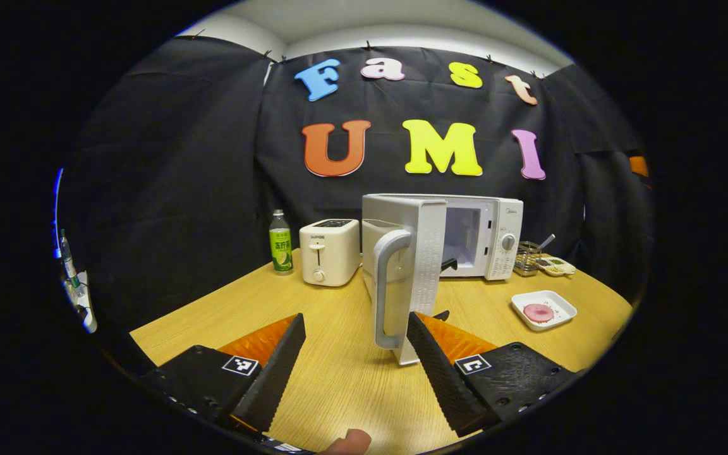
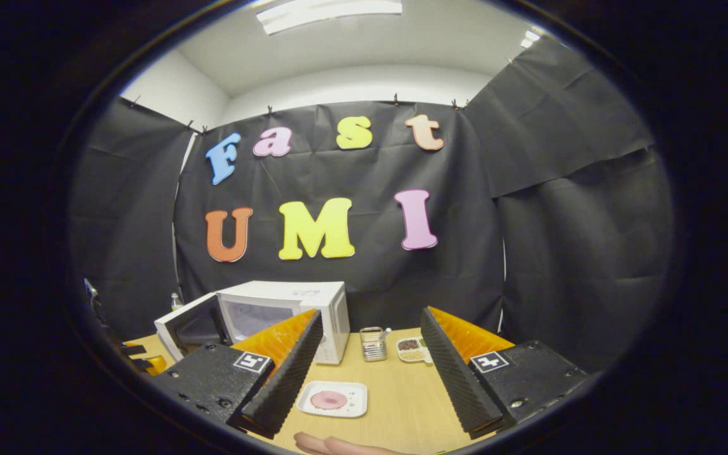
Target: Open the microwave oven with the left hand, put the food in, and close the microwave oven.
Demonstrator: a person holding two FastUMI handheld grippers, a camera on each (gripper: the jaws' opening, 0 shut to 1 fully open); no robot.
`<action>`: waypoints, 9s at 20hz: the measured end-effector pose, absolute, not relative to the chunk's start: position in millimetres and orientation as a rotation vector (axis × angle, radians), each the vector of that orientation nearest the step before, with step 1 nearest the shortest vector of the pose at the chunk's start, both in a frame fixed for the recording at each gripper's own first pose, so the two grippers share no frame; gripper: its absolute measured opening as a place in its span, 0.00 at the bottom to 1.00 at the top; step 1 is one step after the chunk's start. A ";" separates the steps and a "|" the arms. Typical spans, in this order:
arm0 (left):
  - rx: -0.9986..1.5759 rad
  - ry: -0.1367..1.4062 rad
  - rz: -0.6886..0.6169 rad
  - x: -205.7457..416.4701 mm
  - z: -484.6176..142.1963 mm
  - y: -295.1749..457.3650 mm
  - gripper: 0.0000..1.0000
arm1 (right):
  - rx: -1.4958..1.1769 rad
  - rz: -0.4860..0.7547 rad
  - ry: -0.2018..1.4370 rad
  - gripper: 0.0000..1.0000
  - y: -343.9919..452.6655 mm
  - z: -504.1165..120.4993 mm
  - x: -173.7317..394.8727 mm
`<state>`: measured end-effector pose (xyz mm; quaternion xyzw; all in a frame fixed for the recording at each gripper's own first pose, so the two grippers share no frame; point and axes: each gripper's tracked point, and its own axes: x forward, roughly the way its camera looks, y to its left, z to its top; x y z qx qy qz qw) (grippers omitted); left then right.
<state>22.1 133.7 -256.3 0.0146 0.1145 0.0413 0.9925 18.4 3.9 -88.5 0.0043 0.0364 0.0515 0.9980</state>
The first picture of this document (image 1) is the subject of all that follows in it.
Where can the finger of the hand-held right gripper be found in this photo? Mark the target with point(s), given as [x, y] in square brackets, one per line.
[639, 167]

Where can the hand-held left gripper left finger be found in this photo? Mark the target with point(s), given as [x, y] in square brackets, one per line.
[275, 373]

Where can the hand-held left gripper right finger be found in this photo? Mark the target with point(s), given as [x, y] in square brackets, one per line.
[443, 376]

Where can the white square plate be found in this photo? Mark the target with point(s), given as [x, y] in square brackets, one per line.
[563, 305]

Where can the white microwave oven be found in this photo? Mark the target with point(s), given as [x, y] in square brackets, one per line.
[497, 221]

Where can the green label drink bottle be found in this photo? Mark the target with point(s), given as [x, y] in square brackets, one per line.
[281, 249]

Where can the white divided bean dish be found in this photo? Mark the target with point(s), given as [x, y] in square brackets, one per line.
[557, 266]

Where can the white toaster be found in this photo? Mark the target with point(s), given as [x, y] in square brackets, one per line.
[332, 253]

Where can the white side table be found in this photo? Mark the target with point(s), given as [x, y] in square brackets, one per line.
[86, 309]

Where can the black backdrop cloth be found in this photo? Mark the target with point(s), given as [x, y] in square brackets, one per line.
[168, 189]

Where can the clear plastic bottle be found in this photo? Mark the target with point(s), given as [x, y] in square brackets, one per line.
[68, 259]

